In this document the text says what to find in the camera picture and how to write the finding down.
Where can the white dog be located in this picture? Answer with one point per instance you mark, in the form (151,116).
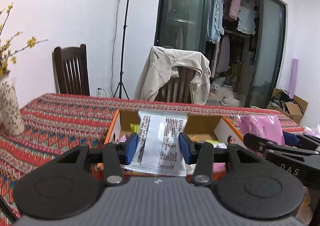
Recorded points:
(220,90)

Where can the hanging light blue shirt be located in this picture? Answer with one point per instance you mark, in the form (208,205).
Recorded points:
(215,15)

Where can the white floral ceramic vase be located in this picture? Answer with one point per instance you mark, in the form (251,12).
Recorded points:
(10,108)

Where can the dark wooden chair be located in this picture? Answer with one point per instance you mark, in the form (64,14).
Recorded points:
(70,70)

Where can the hanging mauve garment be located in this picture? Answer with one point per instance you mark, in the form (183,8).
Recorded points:
(223,53)

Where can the lilac tissue pack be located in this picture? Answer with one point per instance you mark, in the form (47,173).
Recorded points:
(312,132)

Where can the hanging white top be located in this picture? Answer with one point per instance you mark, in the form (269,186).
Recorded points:
(246,19)

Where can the orange cardboard box pumpkin print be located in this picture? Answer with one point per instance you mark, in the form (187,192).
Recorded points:
(200,125)

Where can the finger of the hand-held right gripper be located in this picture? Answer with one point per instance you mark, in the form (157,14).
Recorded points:
(257,142)
(291,139)

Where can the white wall socket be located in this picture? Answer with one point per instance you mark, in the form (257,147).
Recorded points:
(99,91)

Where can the wooden chair under jacket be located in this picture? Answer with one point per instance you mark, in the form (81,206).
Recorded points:
(182,85)

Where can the small white packet table print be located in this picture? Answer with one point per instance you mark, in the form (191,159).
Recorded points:
(157,140)

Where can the yellow flower branches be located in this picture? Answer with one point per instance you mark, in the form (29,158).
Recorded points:
(31,42)

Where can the studio light on stand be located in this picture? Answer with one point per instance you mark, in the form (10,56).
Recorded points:
(124,40)

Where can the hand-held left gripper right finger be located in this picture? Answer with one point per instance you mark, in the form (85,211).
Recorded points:
(184,148)

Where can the rolled purple mat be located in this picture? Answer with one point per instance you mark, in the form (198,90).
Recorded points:
(293,75)

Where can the hanging pink garment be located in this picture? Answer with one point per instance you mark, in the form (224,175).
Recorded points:
(235,6)

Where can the open brown cardboard box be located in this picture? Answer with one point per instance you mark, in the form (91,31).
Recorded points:
(295,110)

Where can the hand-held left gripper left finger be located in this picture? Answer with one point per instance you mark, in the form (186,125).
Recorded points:
(131,148)

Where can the beige jacket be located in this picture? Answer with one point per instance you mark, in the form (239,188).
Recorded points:
(160,70)

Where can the pink snack packet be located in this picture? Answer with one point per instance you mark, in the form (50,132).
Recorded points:
(260,125)
(219,167)

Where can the green and white long packet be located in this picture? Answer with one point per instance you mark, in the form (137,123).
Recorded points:
(134,128)

